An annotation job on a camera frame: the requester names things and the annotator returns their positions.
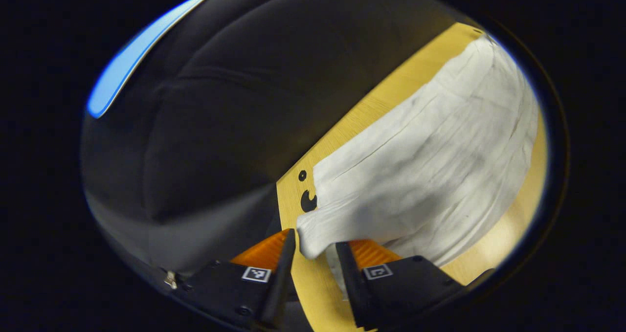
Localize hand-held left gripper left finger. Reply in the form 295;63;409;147
169;228;297;330

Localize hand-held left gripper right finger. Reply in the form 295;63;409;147
335;239;465;330

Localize black backdrop cloth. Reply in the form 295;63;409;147
81;0;470;274

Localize white jeans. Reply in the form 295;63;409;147
296;34;538;293

